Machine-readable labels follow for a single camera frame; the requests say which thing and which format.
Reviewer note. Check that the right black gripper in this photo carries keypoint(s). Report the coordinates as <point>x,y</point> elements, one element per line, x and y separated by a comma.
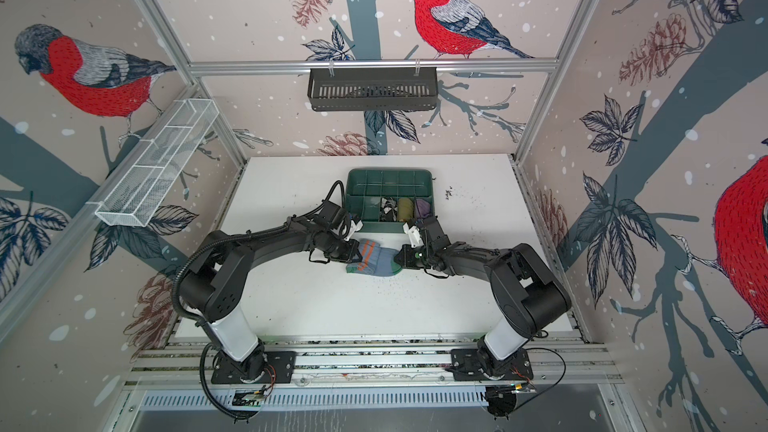
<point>408,258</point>

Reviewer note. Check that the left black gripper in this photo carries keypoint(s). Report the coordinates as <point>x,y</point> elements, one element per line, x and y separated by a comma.
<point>350,255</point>

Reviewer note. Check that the blue orange green striped sock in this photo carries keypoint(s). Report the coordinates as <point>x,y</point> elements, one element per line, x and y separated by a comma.
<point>376,261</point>

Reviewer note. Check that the black grey argyle sock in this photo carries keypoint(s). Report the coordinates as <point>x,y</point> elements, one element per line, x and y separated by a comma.
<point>388,210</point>

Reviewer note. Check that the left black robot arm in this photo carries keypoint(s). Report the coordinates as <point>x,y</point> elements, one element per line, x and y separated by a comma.
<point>209,287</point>

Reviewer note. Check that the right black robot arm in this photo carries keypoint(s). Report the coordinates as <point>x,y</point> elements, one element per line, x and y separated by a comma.
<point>526,292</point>

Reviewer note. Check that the olive rolled sock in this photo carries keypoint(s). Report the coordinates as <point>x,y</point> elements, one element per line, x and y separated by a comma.
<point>405,209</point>

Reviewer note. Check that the purple rolled sock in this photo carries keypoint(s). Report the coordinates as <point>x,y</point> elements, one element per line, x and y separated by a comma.
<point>422,208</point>

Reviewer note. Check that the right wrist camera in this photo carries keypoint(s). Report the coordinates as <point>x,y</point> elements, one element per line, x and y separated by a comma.
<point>414,235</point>

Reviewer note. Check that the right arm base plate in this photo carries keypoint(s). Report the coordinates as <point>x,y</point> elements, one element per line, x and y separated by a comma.
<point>479,365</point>

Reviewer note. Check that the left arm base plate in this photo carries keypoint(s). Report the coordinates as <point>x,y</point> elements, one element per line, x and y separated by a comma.
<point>260,368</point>

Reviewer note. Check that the black hanging wire basket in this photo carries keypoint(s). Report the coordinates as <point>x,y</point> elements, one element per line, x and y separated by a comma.
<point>373,89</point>

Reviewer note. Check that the aluminium frame back bar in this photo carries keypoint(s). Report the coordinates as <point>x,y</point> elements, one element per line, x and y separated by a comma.
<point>252,68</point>

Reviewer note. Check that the white mesh wall basket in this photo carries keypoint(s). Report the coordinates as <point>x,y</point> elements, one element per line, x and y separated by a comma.
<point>141,190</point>

